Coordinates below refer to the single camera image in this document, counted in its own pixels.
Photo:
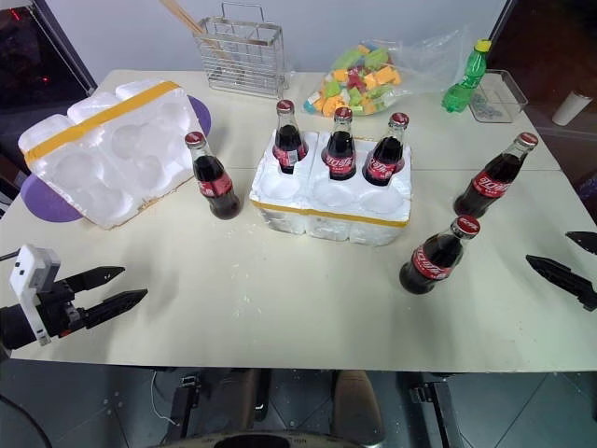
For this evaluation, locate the wooden chopsticks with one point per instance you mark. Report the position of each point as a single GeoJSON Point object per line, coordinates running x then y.
{"type": "Point", "coordinates": [186, 18]}

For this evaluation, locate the dark brown rounded shape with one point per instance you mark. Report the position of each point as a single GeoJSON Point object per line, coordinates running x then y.
{"type": "Point", "coordinates": [356, 406]}
{"type": "Point", "coordinates": [233, 401]}

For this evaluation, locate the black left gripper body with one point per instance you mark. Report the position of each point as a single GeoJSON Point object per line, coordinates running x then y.
{"type": "Point", "coordinates": [58, 312]}

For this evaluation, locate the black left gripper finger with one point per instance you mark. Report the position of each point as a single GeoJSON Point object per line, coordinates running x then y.
{"type": "Point", "coordinates": [116, 305]}
{"type": "Point", "coordinates": [98, 276]}

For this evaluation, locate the white cup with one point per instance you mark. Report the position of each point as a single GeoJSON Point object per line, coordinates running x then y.
{"type": "Point", "coordinates": [571, 108]}

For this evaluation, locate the white foam bottle tray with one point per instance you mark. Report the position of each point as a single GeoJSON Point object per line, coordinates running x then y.
{"type": "Point", "coordinates": [326, 219]}

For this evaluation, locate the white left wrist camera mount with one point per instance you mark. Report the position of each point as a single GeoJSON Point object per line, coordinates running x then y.
{"type": "Point", "coordinates": [28, 268]}

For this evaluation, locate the green plastic bottle yellow cap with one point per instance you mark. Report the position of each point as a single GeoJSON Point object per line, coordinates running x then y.
{"type": "Point", "coordinates": [464, 88]}

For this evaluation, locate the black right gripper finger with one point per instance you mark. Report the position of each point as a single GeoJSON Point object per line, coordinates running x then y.
{"type": "Point", "coordinates": [566, 277]}
{"type": "Point", "coordinates": [585, 242]}

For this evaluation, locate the clear plastic tray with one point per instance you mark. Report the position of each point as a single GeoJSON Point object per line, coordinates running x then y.
{"type": "Point", "coordinates": [506, 98]}

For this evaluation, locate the glass cola bottle red cap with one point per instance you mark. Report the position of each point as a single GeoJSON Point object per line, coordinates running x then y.
{"type": "Point", "coordinates": [434, 261]}
{"type": "Point", "coordinates": [288, 140]}
{"type": "Point", "coordinates": [212, 182]}
{"type": "Point", "coordinates": [490, 182]}
{"type": "Point", "coordinates": [384, 161]}
{"type": "Point", "coordinates": [339, 154]}

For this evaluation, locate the clear bag of coloured blocks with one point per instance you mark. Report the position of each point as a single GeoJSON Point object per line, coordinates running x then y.
{"type": "Point", "coordinates": [359, 84]}

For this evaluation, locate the purple round mat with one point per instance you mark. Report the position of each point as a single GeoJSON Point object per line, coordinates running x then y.
{"type": "Point", "coordinates": [46, 205]}

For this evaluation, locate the black table leg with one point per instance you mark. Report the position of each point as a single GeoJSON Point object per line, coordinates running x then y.
{"type": "Point", "coordinates": [431, 410]}
{"type": "Point", "coordinates": [184, 406]}

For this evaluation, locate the white foam lid yellow tape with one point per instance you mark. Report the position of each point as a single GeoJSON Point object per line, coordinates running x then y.
{"type": "Point", "coordinates": [116, 154]}

